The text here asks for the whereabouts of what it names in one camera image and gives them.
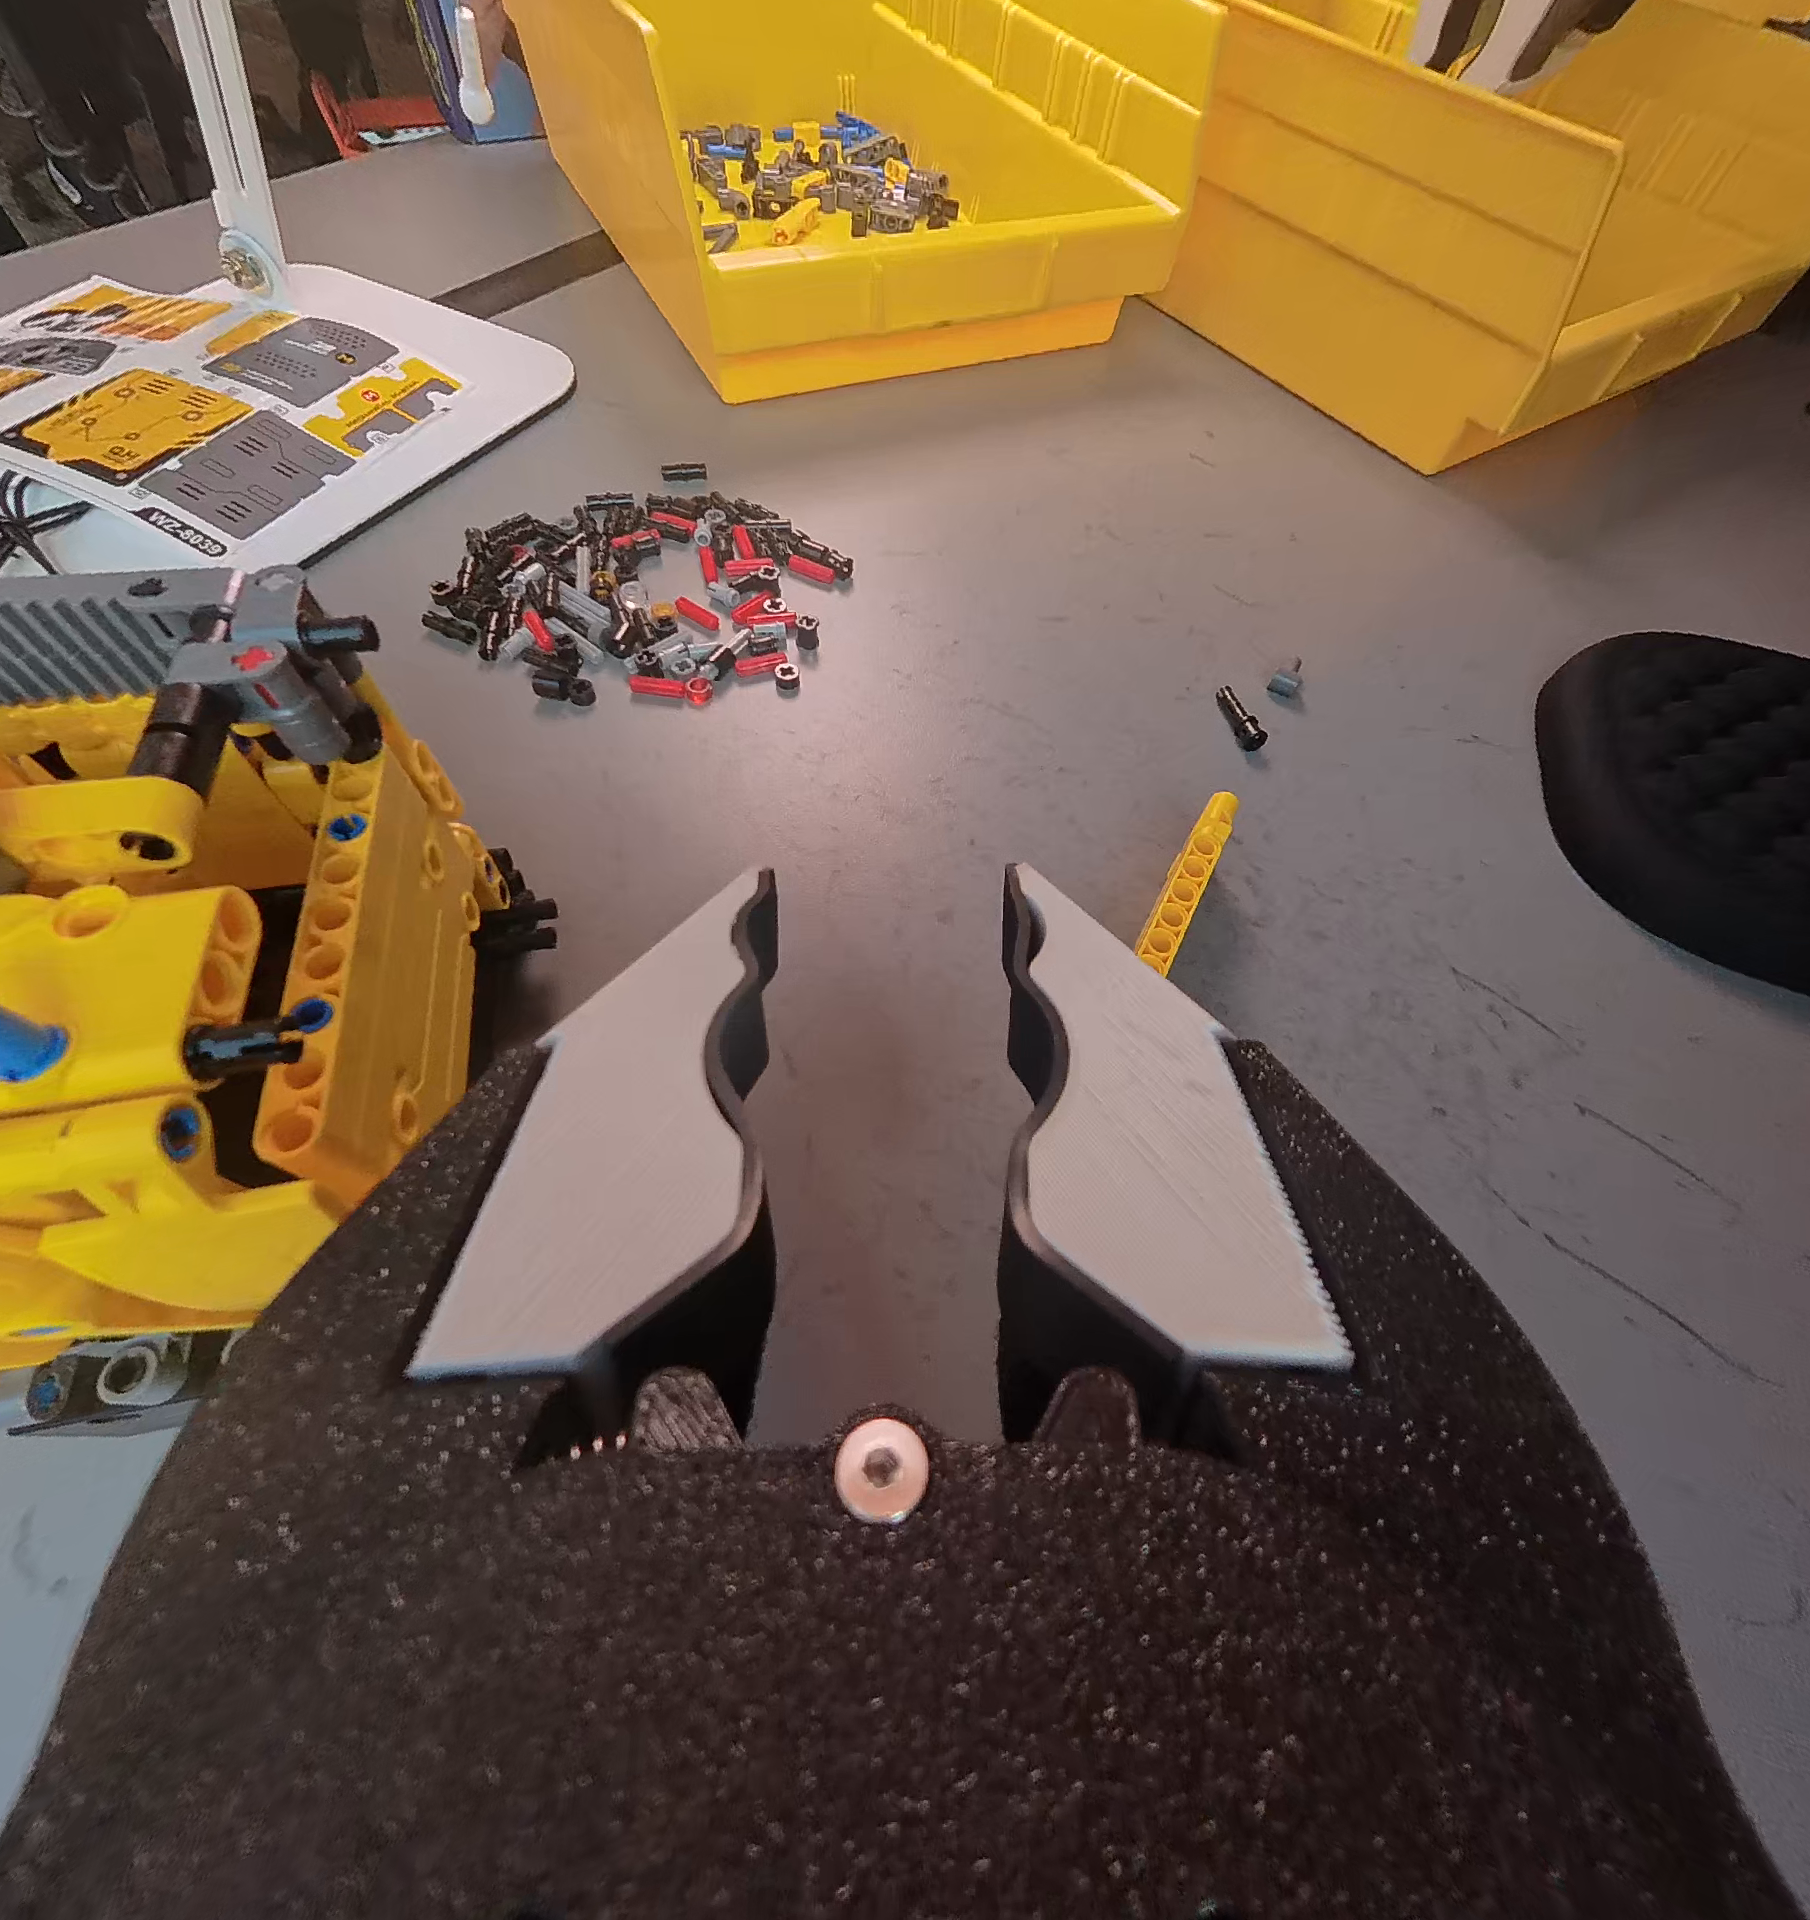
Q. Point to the yellow plastic bin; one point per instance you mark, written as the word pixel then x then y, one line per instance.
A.
pixel 1370 270
pixel 934 315

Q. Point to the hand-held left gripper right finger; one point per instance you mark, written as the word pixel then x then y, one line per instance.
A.
pixel 1175 1186

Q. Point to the blue toy kit box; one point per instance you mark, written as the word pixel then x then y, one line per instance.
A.
pixel 441 62

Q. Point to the black quilted pad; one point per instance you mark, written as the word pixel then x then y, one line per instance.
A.
pixel 1714 810

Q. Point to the yellow lego beam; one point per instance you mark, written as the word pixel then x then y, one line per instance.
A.
pixel 1191 878

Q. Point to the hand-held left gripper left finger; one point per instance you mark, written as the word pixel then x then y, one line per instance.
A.
pixel 591 1199

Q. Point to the orange case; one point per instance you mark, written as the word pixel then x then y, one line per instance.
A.
pixel 373 113

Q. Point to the pile of small lego pins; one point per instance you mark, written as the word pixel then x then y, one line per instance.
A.
pixel 635 602

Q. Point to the sticker sheet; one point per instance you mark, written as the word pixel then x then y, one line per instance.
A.
pixel 215 421

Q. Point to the pile of grey lego parts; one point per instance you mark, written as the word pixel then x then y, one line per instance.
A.
pixel 830 173

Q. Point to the yellow lego robot model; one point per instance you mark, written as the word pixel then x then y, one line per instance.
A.
pixel 126 977

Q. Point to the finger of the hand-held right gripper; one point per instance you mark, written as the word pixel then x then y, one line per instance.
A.
pixel 1431 31
pixel 1558 68

